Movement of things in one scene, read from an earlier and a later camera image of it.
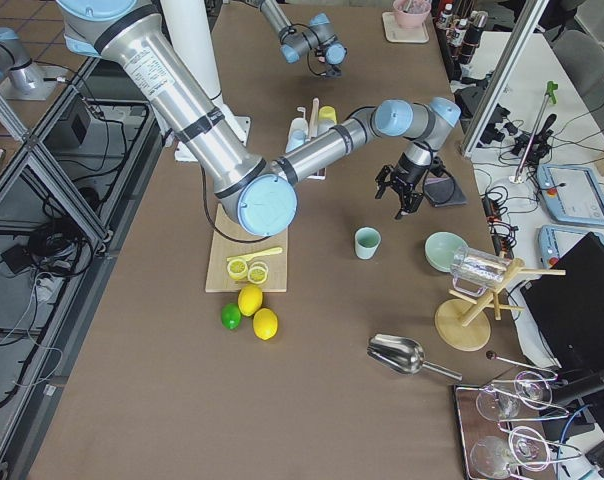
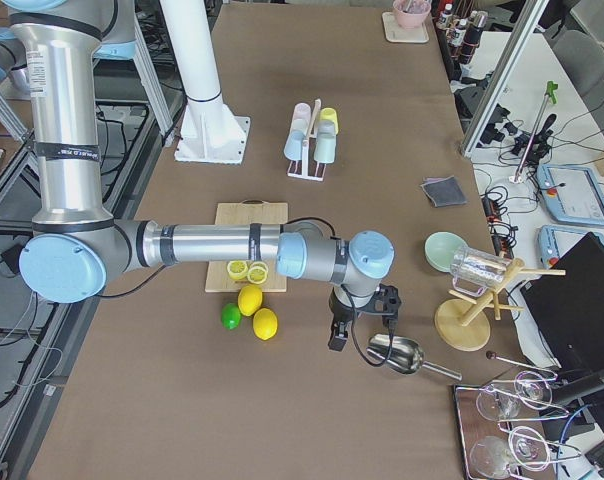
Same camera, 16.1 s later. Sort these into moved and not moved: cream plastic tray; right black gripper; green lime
Moved: right black gripper
Not moved: cream plastic tray; green lime
